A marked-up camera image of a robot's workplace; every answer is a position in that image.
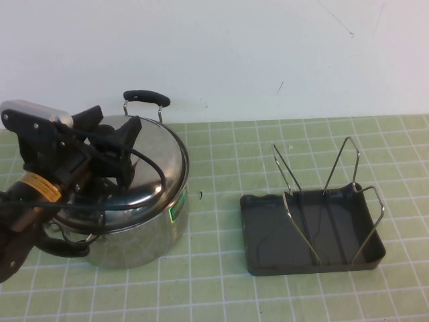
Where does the stainless steel pot lid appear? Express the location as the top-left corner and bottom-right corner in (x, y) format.
(53, 113), (190, 233)

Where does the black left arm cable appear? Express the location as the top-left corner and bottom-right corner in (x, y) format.
(0, 125), (167, 213)

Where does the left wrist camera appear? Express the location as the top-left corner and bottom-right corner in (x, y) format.
(0, 99), (74, 142)

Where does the stainless steel cooking pot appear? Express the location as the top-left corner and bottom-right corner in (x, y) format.
(40, 89), (191, 270)

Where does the green checked tablecloth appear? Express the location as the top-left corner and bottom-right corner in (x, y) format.
(0, 113), (429, 322)

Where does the wire lid rack with tray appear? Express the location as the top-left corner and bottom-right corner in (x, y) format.
(239, 136), (387, 278)

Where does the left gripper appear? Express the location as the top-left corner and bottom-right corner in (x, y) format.
(18, 105), (144, 193)

